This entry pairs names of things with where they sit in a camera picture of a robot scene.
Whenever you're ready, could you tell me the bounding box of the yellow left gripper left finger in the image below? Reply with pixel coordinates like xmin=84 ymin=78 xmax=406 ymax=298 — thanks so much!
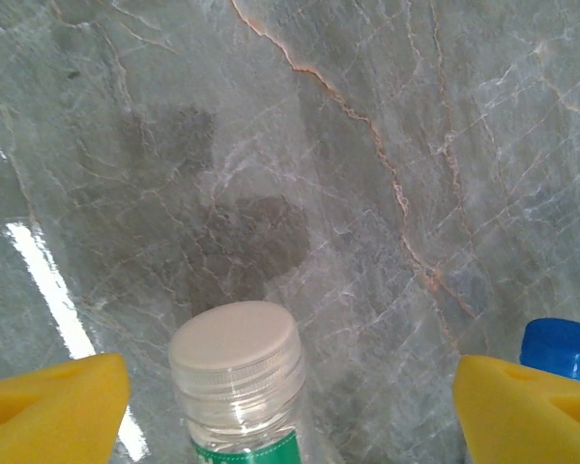
xmin=0 ymin=353 xmax=131 ymax=464

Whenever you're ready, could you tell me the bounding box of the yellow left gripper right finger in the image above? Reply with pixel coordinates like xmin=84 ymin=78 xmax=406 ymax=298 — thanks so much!
xmin=452 ymin=356 xmax=580 ymax=464

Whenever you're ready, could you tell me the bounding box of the clear bottle green label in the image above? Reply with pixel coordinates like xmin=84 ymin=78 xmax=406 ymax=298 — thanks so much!
xmin=167 ymin=300 xmax=339 ymax=464

